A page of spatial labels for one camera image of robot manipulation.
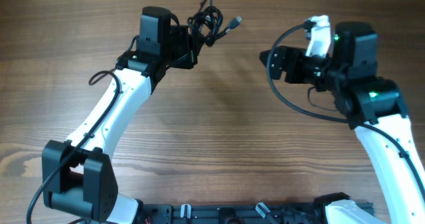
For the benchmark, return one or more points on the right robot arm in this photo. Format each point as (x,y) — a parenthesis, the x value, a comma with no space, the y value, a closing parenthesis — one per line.
(343,61)

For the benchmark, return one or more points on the black aluminium base frame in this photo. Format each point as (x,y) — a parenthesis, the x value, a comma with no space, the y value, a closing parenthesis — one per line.
(288,213)

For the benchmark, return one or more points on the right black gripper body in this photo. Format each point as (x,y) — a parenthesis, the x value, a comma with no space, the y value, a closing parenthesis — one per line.
(304,70)

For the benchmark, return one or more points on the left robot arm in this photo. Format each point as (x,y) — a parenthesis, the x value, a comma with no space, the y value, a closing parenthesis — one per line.
(77,175)

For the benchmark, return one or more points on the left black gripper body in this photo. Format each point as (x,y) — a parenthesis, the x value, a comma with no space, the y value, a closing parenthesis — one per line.
(182,52)

